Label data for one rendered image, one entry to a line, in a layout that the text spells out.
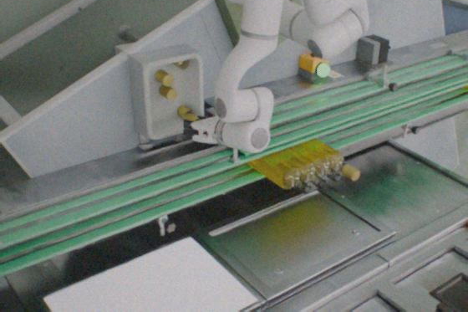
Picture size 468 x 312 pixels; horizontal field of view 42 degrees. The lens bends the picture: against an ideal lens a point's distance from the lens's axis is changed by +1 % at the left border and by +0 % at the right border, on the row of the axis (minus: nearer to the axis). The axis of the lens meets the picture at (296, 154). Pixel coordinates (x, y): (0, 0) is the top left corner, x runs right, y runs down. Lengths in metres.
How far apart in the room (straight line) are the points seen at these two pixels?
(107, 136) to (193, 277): 0.46
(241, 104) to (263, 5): 0.22
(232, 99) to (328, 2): 0.35
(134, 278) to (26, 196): 0.33
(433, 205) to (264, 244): 0.60
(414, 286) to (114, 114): 0.93
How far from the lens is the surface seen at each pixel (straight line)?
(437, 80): 2.37
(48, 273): 1.69
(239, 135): 1.39
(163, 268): 1.61
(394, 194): 2.01
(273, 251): 1.65
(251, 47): 1.33
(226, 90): 1.33
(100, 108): 1.68
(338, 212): 1.82
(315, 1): 1.47
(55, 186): 1.63
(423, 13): 2.44
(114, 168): 1.68
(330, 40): 1.55
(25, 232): 1.52
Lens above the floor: 2.17
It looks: 41 degrees down
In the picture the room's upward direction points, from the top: 122 degrees clockwise
